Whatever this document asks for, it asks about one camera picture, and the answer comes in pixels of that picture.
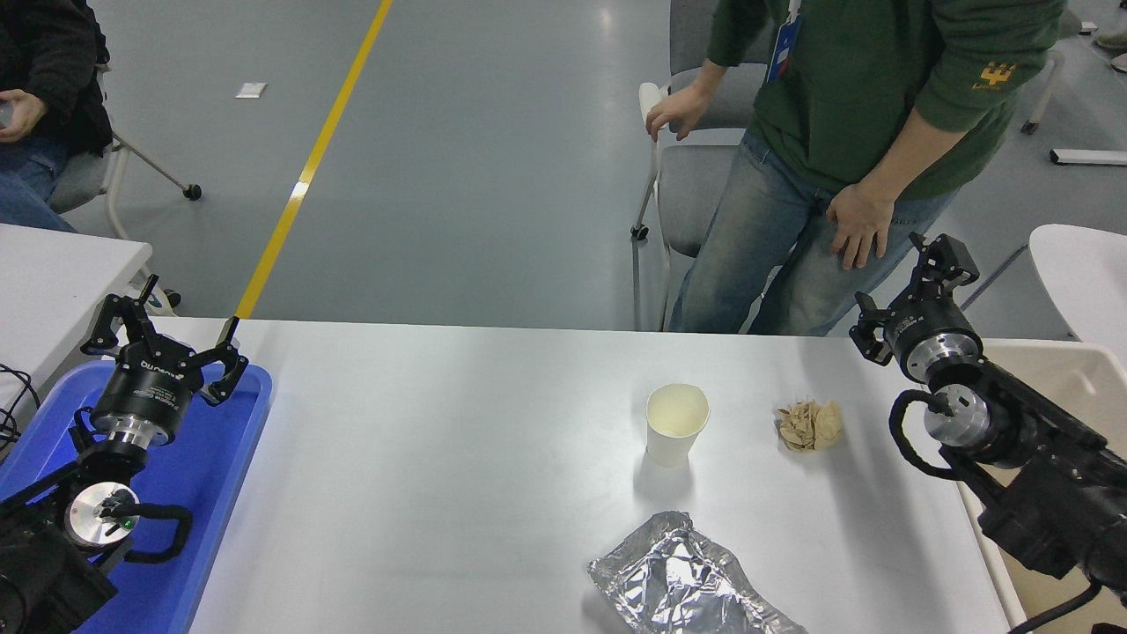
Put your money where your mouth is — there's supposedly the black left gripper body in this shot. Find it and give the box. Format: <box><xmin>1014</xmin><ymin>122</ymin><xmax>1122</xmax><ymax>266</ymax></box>
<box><xmin>92</xmin><ymin>337</ymin><xmax>206</xmax><ymax>433</ymax></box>

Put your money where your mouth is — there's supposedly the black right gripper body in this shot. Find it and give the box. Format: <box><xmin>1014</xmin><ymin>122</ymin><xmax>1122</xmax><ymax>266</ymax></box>
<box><xmin>884</xmin><ymin>294</ymin><xmax>966</xmax><ymax>358</ymax></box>

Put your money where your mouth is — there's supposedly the tan paper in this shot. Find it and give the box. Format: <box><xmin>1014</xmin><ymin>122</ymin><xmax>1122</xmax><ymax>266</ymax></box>
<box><xmin>776</xmin><ymin>399</ymin><xmax>844</xmax><ymax>453</ymax></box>

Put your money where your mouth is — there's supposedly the white paper cup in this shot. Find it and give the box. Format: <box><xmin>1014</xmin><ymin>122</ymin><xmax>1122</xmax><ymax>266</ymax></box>
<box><xmin>645</xmin><ymin>383</ymin><xmax>711</xmax><ymax>468</ymax></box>

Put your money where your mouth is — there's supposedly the silver foil tray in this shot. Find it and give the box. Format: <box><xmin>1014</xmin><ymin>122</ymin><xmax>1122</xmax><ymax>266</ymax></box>
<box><xmin>588</xmin><ymin>511</ymin><xmax>809</xmax><ymax>634</ymax></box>

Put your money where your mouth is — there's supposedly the person's left hand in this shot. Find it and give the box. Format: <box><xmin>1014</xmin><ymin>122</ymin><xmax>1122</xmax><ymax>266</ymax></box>
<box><xmin>826</xmin><ymin>183</ymin><xmax>895</xmax><ymax>271</ymax></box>

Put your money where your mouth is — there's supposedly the person's hand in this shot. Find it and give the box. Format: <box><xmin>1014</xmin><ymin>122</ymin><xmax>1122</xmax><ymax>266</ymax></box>
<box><xmin>0</xmin><ymin>88</ymin><xmax>48</xmax><ymax>144</ymax></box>

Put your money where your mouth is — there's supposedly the person's right hand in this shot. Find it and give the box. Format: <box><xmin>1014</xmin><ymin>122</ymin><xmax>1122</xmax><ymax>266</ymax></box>
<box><xmin>645</xmin><ymin>84</ymin><xmax>711</xmax><ymax>144</ymax></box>

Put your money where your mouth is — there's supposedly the white side table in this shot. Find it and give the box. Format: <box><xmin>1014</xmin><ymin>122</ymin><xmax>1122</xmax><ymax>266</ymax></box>
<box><xmin>0</xmin><ymin>223</ymin><xmax>154</xmax><ymax>415</ymax></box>

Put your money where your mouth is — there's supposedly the blue plastic tray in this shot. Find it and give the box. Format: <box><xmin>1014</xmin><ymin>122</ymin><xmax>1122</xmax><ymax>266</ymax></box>
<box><xmin>0</xmin><ymin>359</ymin><xmax>274</xmax><ymax>634</ymax></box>

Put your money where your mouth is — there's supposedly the white rounded table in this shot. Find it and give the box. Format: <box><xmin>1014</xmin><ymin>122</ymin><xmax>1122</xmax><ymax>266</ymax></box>
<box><xmin>960</xmin><ymin>224</ymin><xmax>1127</xmax><ymax>364</ymax></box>

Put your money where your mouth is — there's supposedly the grey wheeled chair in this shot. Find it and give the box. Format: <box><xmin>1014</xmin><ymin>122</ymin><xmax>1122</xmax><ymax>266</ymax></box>
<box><xmin>48</xmin><ymin>62</ymin><xmax>203</xmax><ymax>316</ymax></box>

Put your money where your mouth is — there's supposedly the large pale bin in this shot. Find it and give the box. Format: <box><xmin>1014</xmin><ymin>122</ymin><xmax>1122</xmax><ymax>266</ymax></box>
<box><xmin>955</xmin><ymin>338</ymin><xmax>1127</xmax><ymax>634</ymax></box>

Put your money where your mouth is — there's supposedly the white-framed wheeled chair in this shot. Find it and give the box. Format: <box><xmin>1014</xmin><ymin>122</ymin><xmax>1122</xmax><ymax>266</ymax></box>
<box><xmin>1021</xmin><ymin>9</ymin><xmax>1084</xmax><ymax>136</ymax></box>

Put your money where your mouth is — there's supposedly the yellow floor tape line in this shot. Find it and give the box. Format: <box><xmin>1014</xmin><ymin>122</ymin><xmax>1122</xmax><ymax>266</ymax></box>
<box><xmin>234</xmin><ymin>0</ymin><xmax>394</xmax><ymax>320</ymax></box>

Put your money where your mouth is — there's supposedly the person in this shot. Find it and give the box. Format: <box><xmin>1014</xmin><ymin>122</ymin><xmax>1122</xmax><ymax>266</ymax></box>
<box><xmin>645</xmin><ymin>0</ymin><xmax>1068</xmax><ymax>337</ymax></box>
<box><xmin>0</xmin><ymin>0</ymin><xmax>114</xmax><ymax>234</ymax></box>

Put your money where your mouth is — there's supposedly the grey chair with white armrests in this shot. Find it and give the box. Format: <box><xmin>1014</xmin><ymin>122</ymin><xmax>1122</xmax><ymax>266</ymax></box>
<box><xmin>630</xmin><ymin>0</ymin><xmax>777</xmax><ymax>332</ymax></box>

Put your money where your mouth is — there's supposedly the thin black cable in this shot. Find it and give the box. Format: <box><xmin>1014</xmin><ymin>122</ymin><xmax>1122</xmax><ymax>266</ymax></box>
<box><xmin>0</xmin><ymin>363</ymin><xmax>41</xmax><ymax>463</ymax></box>

